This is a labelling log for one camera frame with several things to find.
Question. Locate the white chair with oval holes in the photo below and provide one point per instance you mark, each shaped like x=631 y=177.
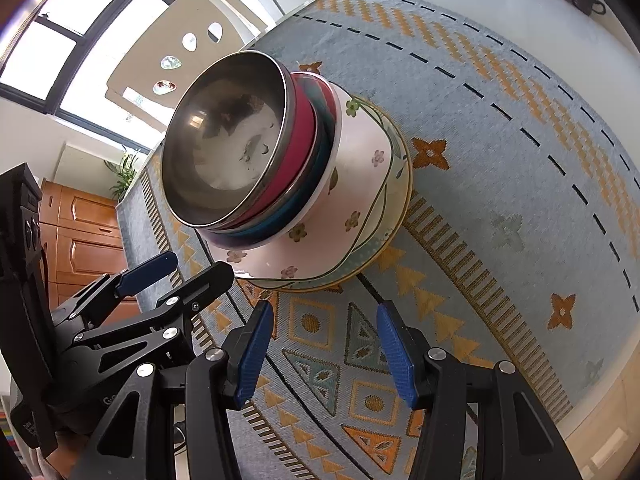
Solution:
x=230 y=10

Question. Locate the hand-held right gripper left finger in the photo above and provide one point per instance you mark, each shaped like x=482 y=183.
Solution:
x=255 y=355

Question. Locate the wooden cabinet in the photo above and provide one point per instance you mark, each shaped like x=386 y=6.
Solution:
x=85 y=230

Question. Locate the steel bowl blue exterior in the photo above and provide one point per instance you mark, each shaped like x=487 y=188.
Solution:
x=265 y=232

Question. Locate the white plate flower print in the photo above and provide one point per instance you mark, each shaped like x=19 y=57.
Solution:
x=376 y=220

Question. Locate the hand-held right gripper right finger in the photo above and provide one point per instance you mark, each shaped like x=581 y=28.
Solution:
x=400 y=355

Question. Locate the green potted plant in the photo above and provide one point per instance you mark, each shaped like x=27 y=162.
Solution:
x=122 y=170

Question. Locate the pink ceramic bowl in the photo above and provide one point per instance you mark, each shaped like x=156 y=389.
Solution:
x=338 y=130

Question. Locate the patterned blue table mat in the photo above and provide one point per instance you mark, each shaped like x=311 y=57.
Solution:
x=500 y=135

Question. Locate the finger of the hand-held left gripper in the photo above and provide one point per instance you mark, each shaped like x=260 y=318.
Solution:
x=205 y=285
x=147 y=267

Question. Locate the steel bowl red exterior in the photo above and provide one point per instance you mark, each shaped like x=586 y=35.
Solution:
x=225 y=130

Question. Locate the window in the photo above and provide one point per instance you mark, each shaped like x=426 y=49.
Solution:
x=60 y=45

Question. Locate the white hexagonal tree-print plate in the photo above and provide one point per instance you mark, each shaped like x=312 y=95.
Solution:
x=360 y=160

